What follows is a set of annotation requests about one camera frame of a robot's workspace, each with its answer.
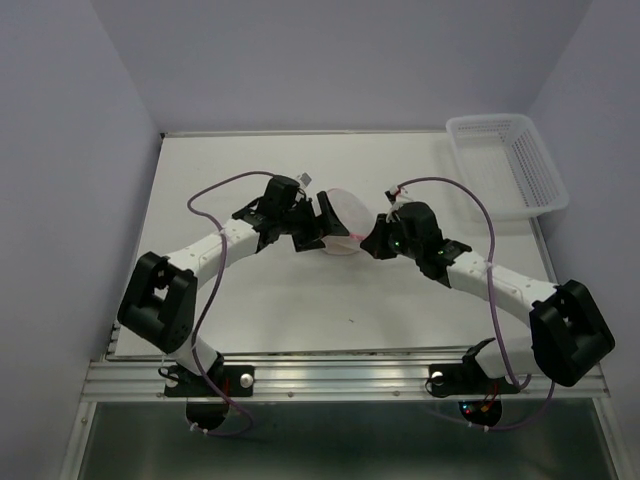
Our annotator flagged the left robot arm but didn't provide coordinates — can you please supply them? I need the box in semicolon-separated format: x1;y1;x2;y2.
117;175;350;394

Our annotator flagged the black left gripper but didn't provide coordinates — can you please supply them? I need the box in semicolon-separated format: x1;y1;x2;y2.
279;191;348;252

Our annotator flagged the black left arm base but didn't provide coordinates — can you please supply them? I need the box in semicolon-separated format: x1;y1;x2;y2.
158;362;257;399

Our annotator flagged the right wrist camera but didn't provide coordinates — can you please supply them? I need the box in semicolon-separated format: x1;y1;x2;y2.
385;186;413;215

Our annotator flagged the white mesh laundry bag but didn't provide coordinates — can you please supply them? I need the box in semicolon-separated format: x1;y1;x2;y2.
323;188;375;256

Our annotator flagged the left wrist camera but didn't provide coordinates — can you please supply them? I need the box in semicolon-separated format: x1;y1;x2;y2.
296;172;312;186

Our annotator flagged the aluminium mounting rail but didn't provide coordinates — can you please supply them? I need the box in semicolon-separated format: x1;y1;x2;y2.
79;349;614;401

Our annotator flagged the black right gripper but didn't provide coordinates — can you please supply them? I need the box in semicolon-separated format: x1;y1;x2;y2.
357;213;421;260

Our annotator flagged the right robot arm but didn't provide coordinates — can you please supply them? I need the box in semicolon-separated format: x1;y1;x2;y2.
360;202;615;390

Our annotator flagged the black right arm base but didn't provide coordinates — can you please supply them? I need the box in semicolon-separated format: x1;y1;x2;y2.
425;338;519;398

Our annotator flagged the white perforated plastic basket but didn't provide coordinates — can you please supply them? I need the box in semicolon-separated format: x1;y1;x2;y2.
446;113;570;221

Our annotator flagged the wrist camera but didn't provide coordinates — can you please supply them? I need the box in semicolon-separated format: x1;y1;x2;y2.
296;172;312;186
385;186;413;215

